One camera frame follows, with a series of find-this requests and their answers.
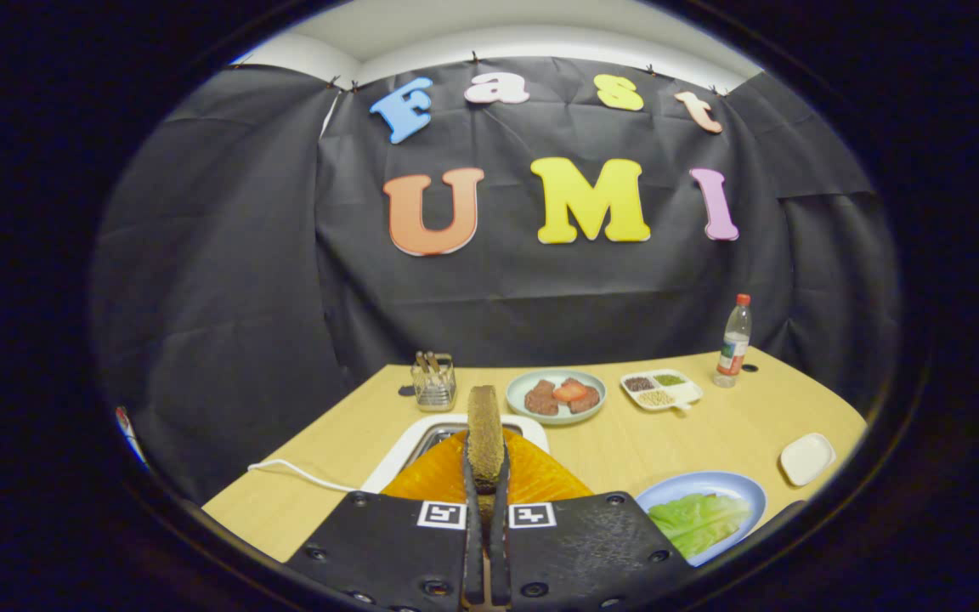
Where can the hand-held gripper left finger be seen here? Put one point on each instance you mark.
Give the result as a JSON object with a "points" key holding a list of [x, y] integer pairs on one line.
{"points": [[387, 552]]}

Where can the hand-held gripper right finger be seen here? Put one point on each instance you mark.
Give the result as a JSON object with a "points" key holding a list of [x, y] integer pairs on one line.
{"points": [[591, 552]]}

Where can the green lettuce leaf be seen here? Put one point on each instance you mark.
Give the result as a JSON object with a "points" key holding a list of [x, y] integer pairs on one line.
{"points": [[698, 523]]}

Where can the brown toast slice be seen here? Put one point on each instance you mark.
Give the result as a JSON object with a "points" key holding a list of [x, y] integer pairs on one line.
{"points": [[485, 433]]}

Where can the white toaster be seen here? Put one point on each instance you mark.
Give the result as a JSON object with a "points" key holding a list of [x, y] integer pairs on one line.
{"points": [[400, 455]]}

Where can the blue round plate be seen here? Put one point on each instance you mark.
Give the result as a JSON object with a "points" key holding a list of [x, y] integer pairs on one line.
{"points": [[710, 484]]}

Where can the brown meat patty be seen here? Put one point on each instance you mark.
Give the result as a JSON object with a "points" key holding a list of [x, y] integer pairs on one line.
{"points": [[589, 401], [540, 399]]}

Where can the red tomato slice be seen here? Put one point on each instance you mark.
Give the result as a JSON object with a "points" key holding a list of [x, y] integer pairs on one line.
{"points": [[570, 391]]}

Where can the pale green round plate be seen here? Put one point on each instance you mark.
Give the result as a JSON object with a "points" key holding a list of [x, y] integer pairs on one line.
{"points": [[519, 406]]}

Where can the white divided condiment dish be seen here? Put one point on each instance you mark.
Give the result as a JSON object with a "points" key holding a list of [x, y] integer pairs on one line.
{"points": [[685, 393]]}

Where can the white rectangular dish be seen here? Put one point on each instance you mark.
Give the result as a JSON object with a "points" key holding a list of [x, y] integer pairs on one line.
{"points": [[806, 459]]}

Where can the clear bottle with red cap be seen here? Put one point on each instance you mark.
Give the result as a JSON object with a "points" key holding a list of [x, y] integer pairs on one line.
{"points": [[733, 344]]}

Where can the black backdrop cloth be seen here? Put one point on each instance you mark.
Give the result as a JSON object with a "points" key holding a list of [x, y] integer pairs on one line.
{"points": [[498, 297]]}

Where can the white and red object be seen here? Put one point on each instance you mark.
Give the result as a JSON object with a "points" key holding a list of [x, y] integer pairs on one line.
{"points": [[131, 433]]}

